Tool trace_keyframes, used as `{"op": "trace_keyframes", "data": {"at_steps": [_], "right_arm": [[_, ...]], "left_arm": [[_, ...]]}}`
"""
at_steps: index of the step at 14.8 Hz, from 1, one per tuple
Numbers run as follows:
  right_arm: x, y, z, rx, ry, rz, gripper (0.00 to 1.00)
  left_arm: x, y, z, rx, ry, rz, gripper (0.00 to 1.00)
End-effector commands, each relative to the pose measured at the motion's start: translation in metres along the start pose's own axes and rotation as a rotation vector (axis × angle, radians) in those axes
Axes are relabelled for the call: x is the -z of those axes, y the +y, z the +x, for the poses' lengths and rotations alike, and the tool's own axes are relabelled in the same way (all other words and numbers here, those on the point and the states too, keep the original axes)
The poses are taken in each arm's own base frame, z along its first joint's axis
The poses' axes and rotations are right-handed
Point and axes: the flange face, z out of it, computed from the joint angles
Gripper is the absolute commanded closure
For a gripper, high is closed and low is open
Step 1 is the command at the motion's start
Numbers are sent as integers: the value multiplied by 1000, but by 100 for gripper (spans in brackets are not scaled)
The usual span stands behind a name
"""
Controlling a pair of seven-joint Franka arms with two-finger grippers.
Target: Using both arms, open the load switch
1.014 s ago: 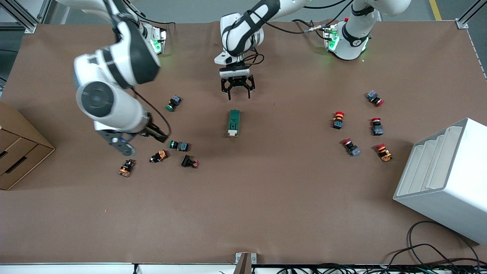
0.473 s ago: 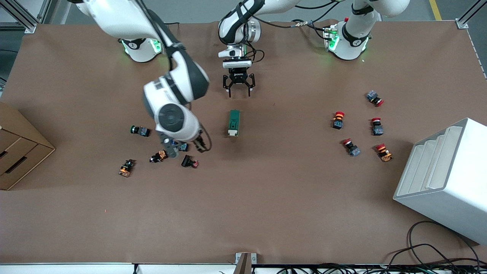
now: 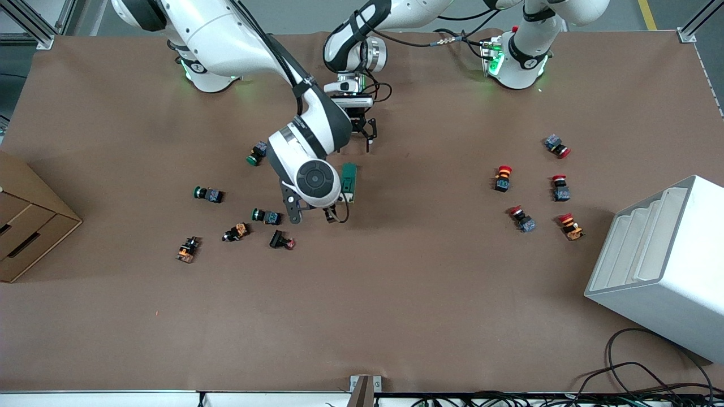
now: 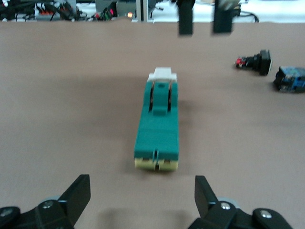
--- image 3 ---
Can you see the white table edge rail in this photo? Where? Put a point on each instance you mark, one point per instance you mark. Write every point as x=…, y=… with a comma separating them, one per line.
x=113, y=400

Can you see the white stepped storage bin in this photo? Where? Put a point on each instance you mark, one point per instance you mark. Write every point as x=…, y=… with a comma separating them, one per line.
x=667, y=271

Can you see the aluminium frame post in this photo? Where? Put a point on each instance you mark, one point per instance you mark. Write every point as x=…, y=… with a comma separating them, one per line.
x=687, y=35
x=45, y=39

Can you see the green mushroom push button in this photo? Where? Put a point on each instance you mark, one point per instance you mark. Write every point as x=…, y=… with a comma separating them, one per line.
x=268, y=217
x=210, y=195
x=257, y=154

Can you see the green load switch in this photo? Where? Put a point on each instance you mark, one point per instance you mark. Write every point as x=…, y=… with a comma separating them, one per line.
x=349, y=180

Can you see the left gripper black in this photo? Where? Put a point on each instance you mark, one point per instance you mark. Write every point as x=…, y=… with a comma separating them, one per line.
x=357, y=121

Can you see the red button orange block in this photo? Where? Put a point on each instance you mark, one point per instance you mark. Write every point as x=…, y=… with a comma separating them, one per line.
x=570, y=226

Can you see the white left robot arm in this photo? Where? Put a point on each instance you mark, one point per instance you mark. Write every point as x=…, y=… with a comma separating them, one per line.
x=531, y=51

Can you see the red push button blue block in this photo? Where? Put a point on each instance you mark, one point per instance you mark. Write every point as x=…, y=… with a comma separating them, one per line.
x=555, y=144
x=523, y=219
x=560, y=191

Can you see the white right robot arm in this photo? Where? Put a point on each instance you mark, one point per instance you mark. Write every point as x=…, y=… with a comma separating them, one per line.
x=226, y=34

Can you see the brown cardboard box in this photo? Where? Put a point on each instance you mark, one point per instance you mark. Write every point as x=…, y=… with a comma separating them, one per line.
x=28, y=226

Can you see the black selector switch orange block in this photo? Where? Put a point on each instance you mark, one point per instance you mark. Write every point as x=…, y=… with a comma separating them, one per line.
x=237, y=232

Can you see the silver arm base connector panel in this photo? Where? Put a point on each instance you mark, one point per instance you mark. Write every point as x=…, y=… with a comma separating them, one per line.
x=492, y=56

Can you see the grey metal table bracket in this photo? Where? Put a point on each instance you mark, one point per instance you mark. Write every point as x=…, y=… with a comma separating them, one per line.
x=362, y=393

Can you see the black orange contact switch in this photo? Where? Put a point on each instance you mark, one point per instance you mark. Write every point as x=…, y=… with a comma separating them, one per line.
x=188, y=250

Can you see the red yellow emergency stop button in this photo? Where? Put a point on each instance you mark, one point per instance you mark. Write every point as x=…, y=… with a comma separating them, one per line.
x=503, y=180

